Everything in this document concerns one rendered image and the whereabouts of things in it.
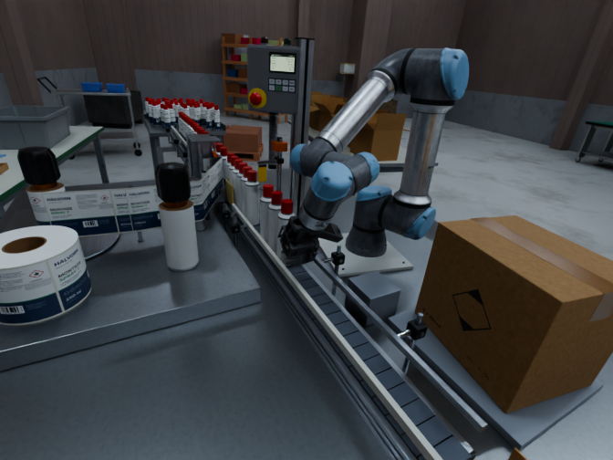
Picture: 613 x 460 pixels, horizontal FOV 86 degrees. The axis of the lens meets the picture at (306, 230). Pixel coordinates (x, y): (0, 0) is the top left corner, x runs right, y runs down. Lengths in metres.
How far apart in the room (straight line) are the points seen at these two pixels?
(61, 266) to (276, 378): 0.53
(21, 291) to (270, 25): 11.01
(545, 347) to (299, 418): 0.45
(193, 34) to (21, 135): 8.77
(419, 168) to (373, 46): 10.48
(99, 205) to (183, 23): 10.37
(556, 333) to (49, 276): 0.99
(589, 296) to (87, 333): 0.96
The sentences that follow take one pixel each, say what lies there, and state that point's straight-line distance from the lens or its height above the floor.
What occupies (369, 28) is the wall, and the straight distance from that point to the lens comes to 11.38.
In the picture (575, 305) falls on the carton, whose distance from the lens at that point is 0.69.
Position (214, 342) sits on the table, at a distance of 0.84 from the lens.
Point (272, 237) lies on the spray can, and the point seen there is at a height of 0.94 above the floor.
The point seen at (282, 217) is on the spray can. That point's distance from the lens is 0.92.
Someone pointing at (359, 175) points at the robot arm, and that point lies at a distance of 0.71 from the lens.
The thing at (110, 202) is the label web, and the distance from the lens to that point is 1.15.
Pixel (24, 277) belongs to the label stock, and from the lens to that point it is 0.90.
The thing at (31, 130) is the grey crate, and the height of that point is 0.93.
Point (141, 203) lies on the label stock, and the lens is 1.14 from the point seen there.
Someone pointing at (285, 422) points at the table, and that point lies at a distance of 0.70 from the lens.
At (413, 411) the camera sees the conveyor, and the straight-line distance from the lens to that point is 0.70.
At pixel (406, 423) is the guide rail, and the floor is 0.91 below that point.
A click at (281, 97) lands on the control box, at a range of 1.11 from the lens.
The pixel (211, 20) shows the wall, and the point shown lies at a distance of 11.37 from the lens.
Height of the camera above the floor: 1.42
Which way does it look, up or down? 26 degrees down
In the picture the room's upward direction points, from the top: 4 degrees clockwise
